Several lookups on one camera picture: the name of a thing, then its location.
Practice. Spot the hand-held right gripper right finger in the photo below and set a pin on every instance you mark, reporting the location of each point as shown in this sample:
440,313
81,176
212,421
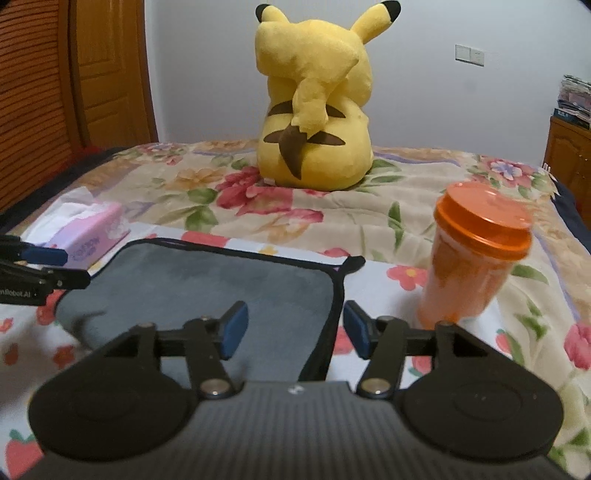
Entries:
356,330

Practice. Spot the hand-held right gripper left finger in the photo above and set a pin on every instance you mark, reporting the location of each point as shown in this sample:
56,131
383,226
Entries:
233,330

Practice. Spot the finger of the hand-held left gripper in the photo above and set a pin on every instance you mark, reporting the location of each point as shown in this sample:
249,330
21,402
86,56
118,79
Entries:
46,257
69,279

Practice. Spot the grey towel with black trim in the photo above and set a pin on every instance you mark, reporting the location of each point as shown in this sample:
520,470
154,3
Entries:
207,281

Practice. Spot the pink tissue box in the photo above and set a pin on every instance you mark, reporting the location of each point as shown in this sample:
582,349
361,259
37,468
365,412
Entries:
92,230

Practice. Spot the floral blanket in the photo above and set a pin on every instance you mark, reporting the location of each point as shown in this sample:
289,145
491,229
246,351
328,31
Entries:
369,217

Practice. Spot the orange cup with lid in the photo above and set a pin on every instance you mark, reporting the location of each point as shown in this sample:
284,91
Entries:
461,277

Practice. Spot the wooden louvered wardrobe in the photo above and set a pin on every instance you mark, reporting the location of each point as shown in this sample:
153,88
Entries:
27,92

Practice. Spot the yellow plush toy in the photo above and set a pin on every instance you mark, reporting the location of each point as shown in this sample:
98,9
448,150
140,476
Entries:
314,138

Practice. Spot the wooden door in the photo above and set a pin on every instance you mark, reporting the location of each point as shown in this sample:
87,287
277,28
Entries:
106,69

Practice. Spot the wooden cabinet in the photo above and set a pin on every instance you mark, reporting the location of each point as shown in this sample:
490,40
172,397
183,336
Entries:
570,152

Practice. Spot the stack of books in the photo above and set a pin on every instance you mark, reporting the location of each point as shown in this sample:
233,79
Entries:
575,101

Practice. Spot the white wall switch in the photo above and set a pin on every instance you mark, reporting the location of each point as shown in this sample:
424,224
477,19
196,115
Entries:
469,54

